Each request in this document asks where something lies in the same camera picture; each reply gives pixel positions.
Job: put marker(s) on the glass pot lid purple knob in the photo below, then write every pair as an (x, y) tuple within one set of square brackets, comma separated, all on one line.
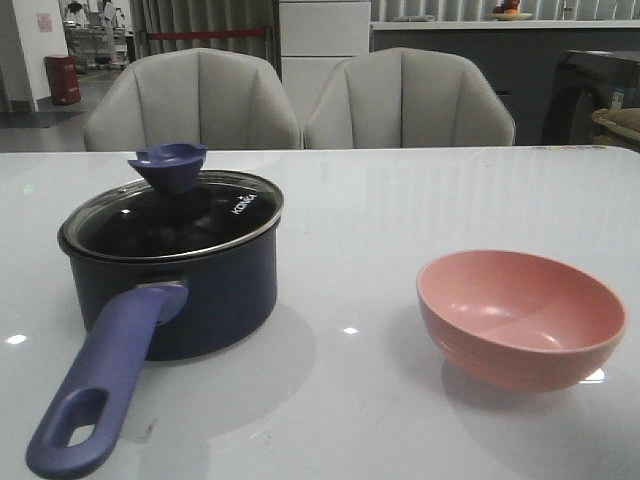
[(176, 210)]

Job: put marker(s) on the pink plastic bowl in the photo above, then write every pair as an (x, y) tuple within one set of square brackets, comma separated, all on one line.
[(519, 321)]

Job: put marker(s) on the right beige upholstered chair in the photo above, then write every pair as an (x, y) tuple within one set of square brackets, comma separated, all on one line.
[(408, 98)]

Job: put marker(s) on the beige upholstered chair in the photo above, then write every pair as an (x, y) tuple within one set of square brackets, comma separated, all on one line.
[(408, 98), (223, 100)]

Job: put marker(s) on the left beige upholstered chair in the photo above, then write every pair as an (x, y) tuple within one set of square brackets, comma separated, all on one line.
[(223, 100)]

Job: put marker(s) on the white cabinet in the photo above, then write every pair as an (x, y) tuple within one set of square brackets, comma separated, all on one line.
[(315, 36)]

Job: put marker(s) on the red barrier tape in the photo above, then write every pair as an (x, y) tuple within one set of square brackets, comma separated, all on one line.
[(205, 35)]

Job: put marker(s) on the grey counter with white top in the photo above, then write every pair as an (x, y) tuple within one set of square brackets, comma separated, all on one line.
[(519, 58)]

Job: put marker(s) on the fruit plate on counter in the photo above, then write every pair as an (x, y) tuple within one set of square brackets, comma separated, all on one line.
[(509, 10)]

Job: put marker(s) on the red trash bin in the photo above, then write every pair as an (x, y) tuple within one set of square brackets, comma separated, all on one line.
[(62, 79)]

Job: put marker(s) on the dark glossy appliance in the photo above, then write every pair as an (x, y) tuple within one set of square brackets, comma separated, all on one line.
[(586, 81)]

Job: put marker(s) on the beige cushion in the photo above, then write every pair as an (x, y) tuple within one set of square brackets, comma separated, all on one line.
[(617, 128)]

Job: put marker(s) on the dark blue saucepan purple handle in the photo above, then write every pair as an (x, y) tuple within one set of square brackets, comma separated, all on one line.
[(135, 312)]

